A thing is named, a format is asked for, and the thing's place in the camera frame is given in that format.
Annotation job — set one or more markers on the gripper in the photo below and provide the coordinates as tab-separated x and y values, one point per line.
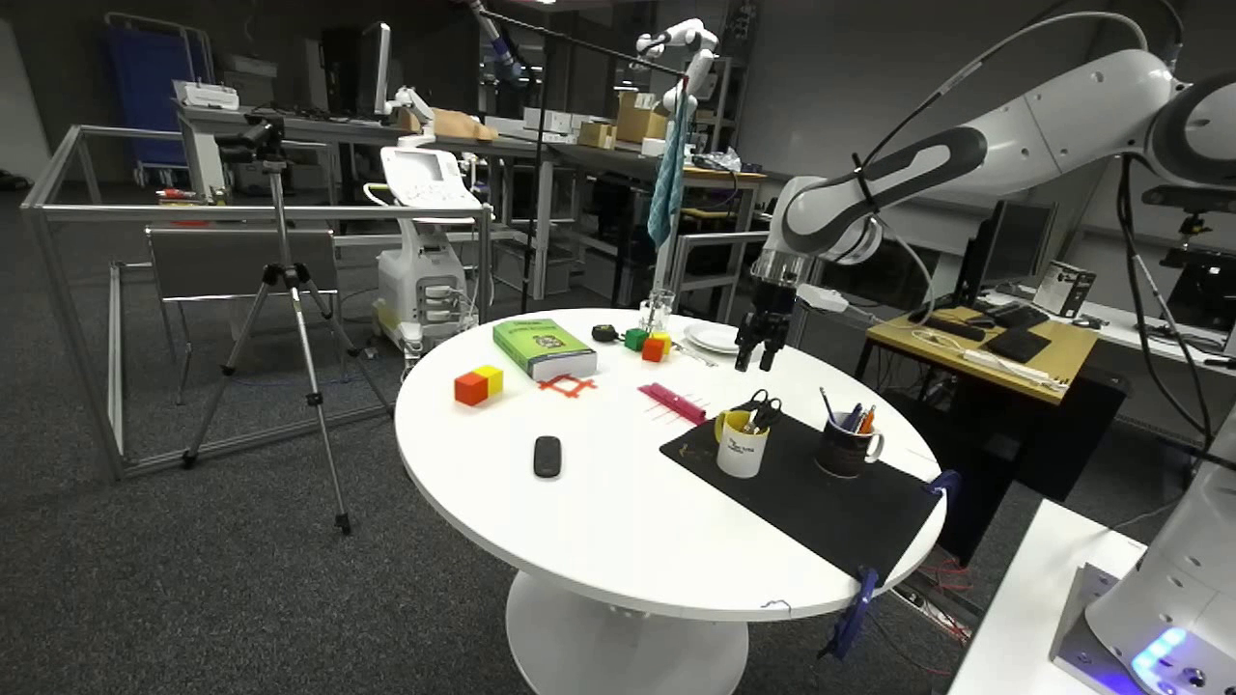
775	304

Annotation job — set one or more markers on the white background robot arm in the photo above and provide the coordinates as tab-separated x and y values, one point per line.
690	48

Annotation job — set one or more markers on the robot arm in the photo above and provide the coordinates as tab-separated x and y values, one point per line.
1062	125

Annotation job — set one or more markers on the black scissors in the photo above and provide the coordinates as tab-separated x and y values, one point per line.
763	410

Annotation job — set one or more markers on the white plate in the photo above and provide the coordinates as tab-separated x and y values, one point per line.
713	337

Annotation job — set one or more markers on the pink comb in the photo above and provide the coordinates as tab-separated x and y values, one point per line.
674	402

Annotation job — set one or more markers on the white and yellow mug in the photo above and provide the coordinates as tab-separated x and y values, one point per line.
742	452

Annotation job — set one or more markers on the clear drinking glass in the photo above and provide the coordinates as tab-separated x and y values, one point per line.
657	311

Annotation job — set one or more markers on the bundle of pens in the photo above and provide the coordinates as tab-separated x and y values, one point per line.
855	417

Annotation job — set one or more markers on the green block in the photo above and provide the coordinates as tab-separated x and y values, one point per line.
635	339

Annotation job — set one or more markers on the black mug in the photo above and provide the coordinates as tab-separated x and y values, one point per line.
845	454

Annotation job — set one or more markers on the black tape measure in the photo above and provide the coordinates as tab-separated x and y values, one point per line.
604	333

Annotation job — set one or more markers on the black mat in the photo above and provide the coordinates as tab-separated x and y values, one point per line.
830	507

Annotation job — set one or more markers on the blue towel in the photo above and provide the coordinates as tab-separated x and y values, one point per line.
668	174

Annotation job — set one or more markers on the green book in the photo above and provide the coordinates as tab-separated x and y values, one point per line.
541	347

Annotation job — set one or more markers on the blue clamp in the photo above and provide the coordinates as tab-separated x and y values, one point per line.
946	483
855	613

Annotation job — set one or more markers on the black computer mouse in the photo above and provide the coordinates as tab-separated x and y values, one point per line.
547	457

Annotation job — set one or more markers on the wooden desk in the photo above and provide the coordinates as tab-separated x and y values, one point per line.
995	362

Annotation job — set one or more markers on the white power strip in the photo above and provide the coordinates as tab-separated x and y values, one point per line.
1014	369

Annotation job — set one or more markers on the stack of cardboard boxes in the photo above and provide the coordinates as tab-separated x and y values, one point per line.
632	121

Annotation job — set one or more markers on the black monitor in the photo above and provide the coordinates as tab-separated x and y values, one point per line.
1009	241

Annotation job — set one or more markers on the orange and yellow block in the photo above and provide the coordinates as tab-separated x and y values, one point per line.
478	385

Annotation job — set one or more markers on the black and white box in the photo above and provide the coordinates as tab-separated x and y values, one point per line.
1065	288

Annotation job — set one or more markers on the black boom stand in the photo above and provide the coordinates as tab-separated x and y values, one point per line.
543	116

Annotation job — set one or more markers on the white medical cart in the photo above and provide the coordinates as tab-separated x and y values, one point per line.
425	261

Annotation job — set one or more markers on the long grey table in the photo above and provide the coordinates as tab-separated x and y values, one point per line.
483	140

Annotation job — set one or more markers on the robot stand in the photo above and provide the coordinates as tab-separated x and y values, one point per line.
1014	608

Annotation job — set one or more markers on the blue trolley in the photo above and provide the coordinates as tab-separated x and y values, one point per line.
145	87

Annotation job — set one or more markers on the red plastic frame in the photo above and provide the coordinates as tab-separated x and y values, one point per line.
568	386

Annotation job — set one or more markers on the camera on mount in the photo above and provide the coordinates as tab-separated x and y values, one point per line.
1193	208

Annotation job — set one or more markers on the camera on tripod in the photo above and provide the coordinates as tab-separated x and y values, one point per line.
285	280

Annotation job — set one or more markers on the aluminium frame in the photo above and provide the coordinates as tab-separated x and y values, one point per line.
241	212

